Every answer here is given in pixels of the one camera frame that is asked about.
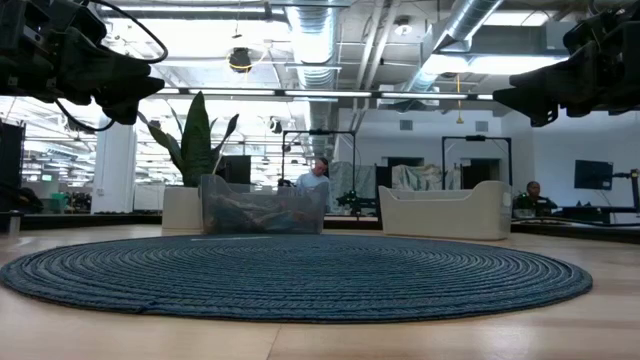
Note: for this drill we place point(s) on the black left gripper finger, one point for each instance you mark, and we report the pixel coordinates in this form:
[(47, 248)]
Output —
[(130, 97), (105, 65)]

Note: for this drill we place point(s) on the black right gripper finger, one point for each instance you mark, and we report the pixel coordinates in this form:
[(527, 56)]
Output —
[(540, 105), (565, 75)]

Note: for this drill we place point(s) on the green orange granola bar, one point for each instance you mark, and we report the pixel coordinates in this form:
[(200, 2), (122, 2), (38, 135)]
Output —
[(235, 207)]

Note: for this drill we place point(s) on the black background robot arm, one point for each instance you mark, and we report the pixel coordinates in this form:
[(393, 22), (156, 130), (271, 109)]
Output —
[(355, 202)]

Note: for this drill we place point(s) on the white square pillar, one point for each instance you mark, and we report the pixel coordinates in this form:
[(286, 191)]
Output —
[(114, 170)]

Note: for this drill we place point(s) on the green snake plant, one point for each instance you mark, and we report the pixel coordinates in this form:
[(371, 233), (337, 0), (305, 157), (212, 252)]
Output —
[(195, 145)]

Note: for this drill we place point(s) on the person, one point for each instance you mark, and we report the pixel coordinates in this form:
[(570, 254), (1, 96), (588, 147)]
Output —
[(534, 200), (312, 180)]

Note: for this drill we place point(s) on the black round hanging device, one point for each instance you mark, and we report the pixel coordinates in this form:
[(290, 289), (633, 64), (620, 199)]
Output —
[(240, 60)]

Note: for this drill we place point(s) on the white plant pot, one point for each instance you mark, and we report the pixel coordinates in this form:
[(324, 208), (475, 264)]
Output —
[(180, 207)]

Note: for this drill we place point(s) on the black background desk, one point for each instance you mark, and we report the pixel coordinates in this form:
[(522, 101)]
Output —
[(600, 210)]

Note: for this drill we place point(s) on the green storage box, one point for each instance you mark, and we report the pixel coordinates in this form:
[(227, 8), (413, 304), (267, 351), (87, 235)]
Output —
[(58, 202)]

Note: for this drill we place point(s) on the leaf-patterned cover cloth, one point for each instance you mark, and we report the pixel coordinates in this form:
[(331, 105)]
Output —
[(425, 177), (350, 180)]

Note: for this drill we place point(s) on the small silver cylinder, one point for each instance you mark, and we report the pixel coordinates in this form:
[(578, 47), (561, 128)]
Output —
[(14, 221)]

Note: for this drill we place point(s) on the translucent grey plastic bin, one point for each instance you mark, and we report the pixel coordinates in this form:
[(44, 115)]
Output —
[(310, 200)]

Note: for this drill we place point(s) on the round dark blue woven mat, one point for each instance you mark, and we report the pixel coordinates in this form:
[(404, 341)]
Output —
[(300, 280)]

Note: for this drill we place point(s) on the black frame stand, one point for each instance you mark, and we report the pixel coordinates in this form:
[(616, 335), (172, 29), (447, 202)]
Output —
[(475, 137), (320, 132)]

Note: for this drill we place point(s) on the black wall monitor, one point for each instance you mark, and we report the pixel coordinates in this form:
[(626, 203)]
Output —
[(592, 175)]

